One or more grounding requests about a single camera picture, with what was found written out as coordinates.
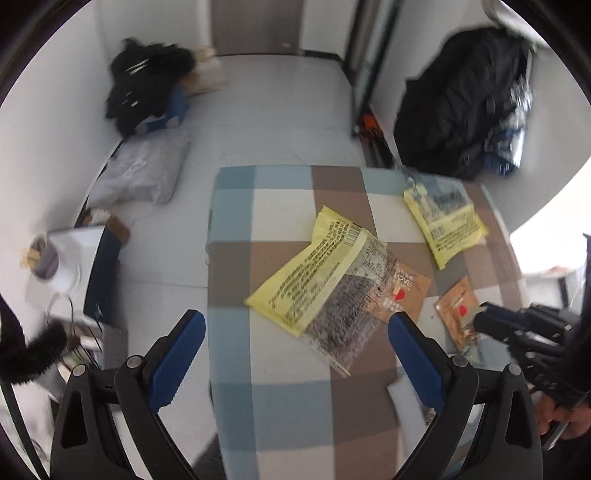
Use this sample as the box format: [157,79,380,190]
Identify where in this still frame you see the small yellow snack wrapper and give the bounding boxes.
[403,177,489,270]

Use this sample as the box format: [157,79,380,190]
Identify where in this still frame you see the large yellow clear snack wrapper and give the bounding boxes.
[245,206,396,377]

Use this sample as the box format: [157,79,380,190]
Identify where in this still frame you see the person's right hand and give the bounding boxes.
[535,394,591,440]

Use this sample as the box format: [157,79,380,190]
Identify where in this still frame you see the brown sachet with red heart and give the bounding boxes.
[368,260,432,324]

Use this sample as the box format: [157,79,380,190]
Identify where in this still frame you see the black furry sleeve cuff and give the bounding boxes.
[0,298,68,385]

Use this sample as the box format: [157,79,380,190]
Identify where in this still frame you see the white utensil holder cup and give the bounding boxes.
[20,235,81,293]

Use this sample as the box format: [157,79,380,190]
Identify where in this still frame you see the white and navy box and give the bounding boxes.
[25,225,121,324]

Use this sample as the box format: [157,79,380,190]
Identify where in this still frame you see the checkered tablecloth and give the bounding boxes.
[207,165,524,479]

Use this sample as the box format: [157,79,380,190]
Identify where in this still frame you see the orange black folded umbrella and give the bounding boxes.
[353,110,394,169]

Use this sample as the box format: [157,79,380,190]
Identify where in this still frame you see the black backpack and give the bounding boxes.
[394,27,528,180]

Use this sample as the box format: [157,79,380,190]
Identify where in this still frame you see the grey plastic bag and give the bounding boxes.
[87,127,190,208]

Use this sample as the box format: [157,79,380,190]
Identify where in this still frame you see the blue cardboard box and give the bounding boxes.
[135,84,189,134]

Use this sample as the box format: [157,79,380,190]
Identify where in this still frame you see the black jacket pile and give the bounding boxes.
[105,37,197,138]

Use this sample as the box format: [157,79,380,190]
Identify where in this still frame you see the beige paper bag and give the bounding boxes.
[179,46,228,97]

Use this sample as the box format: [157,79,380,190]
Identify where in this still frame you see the grey door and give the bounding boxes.
[211,0,304,56]

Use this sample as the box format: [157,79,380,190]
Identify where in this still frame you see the tangled black cables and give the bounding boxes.
[45,292,105,370]

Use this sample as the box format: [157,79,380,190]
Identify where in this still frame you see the glass sliding door frame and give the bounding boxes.
[344,0,404,136]

